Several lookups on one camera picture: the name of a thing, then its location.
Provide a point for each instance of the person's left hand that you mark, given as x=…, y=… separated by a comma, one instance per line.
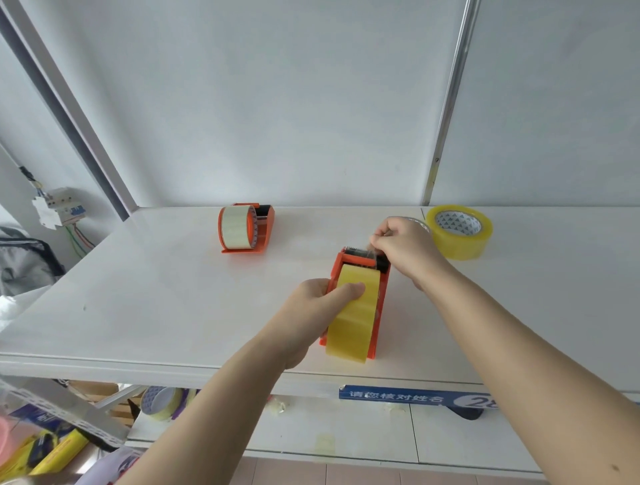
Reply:
x=305, y=320

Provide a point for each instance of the person's right hand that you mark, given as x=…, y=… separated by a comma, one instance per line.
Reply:
x=410, y=250

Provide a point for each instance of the white tape roll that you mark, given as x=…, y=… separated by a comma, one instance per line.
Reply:
x=424, y=225

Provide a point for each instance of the yellow tape roll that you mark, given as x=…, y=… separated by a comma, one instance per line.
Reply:
x=355, y=320
x=465, y=247

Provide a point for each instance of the orange tape dispenser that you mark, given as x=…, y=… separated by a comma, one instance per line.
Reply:
x=384, y=300
x=267, y=230

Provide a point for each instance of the person's left forearm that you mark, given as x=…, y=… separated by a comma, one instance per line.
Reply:
x=215, y=424

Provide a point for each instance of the person's right forearm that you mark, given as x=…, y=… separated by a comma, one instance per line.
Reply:
x=530, y=370

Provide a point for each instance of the blue label strip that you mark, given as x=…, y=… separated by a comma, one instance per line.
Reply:
x=395, y=395

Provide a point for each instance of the brown wooden crate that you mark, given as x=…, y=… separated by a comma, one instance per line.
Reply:
x=95, y=388

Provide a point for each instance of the white red-printed plastic bag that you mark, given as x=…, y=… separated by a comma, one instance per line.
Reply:
x=110, y=467

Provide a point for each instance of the white circuit breaker box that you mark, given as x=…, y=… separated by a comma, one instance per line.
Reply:
x=60, y=207

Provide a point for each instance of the yellow packet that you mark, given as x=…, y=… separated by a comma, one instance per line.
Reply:
x=60, y=452

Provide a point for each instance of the grey bag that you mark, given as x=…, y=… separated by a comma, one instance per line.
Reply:
x=25, y=265

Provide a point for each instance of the blue packet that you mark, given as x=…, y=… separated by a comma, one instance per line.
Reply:
x=35, y=414

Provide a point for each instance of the silver wall strip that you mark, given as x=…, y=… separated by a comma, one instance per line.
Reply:
x=452, y=100

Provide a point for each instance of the white perforated shelf post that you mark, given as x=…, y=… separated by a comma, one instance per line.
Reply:
x=65, y=409

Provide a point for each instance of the white and dark shelf post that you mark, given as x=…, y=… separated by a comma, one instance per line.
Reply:
x=70, y=125

